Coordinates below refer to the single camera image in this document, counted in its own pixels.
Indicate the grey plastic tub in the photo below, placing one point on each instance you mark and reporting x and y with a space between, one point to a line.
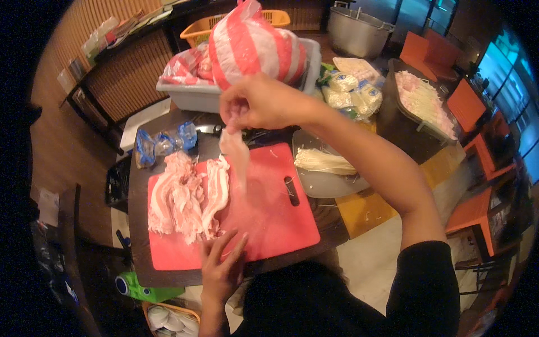
189 99

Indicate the dark wooden chair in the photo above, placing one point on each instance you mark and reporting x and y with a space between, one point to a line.
69 236

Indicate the dark tray of mushroom rolls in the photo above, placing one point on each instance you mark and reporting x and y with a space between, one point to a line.
417 105

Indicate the person's left hand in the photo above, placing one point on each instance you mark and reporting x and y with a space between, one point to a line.
219 278

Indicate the orange plastic basket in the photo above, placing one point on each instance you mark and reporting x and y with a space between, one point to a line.
198 29

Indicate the grey oval plate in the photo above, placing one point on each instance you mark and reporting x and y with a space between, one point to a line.
328 185

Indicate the white foam food tray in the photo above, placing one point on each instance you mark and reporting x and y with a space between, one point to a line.
356 67

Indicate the loose enoki mushroom bunch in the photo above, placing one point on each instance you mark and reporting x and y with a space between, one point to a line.
324 162

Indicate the large metal stock pot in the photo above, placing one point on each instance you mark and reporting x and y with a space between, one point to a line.
358 36

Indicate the red plastic cutting board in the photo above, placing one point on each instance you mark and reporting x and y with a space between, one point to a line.
269 210

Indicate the kitchen knife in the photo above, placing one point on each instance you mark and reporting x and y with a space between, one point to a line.
206 129

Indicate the white foam box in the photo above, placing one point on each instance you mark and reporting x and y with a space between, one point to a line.
141 124

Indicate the person's body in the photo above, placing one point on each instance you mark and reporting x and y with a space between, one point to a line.
337 303

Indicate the small red striped plastic bag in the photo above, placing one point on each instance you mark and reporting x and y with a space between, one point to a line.
187 67

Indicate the raw pork belly slice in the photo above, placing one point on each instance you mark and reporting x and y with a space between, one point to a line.
236 156

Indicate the black plastic crate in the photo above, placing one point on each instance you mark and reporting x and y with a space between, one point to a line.
118 185

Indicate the pile of raw pork slices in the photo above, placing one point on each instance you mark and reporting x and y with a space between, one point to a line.
185 198

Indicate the basket of white bowls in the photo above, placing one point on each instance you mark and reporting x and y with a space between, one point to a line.
172 322

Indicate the person's right hand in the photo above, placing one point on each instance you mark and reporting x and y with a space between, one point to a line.
269 101

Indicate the green plastic bottle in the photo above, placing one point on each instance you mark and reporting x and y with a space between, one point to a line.
143 288

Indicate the blue plastic wrapper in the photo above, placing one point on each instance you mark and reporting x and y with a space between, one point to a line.
145 149

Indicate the person's right fingers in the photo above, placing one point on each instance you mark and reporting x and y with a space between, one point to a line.
236 111

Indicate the white paper sheet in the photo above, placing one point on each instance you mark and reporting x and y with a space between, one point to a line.
48 206

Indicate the enoki mushroom packet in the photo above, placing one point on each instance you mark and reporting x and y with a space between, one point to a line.
343 81
337 99
368 99

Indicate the large red striped plastic bag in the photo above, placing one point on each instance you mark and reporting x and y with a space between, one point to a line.
252 46

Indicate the wooden counter with papers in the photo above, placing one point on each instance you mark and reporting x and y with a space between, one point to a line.
122 71

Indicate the person's left fingers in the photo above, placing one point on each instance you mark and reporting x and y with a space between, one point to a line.
223 250

